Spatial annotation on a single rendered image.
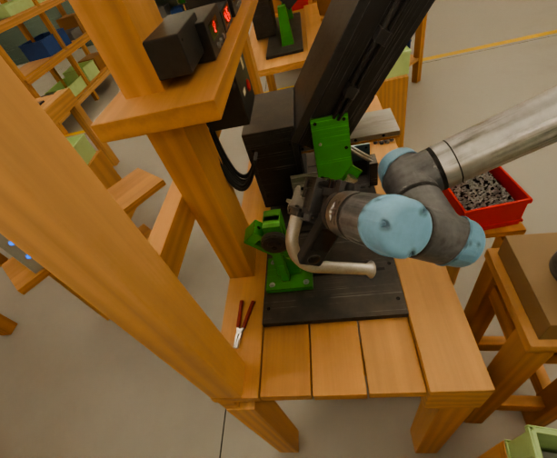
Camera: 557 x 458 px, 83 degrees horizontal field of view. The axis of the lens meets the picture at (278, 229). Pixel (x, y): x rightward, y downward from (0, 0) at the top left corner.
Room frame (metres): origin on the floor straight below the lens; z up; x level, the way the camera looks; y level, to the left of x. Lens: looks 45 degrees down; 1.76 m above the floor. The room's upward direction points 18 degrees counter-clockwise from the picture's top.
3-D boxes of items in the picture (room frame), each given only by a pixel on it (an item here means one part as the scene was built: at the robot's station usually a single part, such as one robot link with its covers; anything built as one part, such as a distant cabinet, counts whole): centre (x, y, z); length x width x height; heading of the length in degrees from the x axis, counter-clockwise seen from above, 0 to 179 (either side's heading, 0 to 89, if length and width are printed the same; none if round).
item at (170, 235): (1.06, 0.15, 1.23); 1.30 x 0.05 x 0.09; 165
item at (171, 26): (0.74, 0.08, 1.59); 0.15 x 0.07 x 0.07; 165
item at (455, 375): (0.89, -0.48, 0.82); 1.50 x 0.14 x 0.15; 165
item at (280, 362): (0.96, -0.21, 0.44); 1.49 x 0.70 x 0.88; 165
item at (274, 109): (1.10, -0.10, 1.07); 0.30 x 0.18 x 0.34; 165
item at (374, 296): (0.96, -0.21, 0.89); 1.10 x 0.42 x 0.02; 165
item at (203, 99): (1.03, 0.04, 1.52); 0.90 x 0.25 x 0.04; 165
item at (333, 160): (0.87, -0.25, 1.17); 0.13 x 0.12 x 0.20; 165
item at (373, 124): (1.01, -0.33, 1.11); 0.39 x 0.16 x 0.03; 75
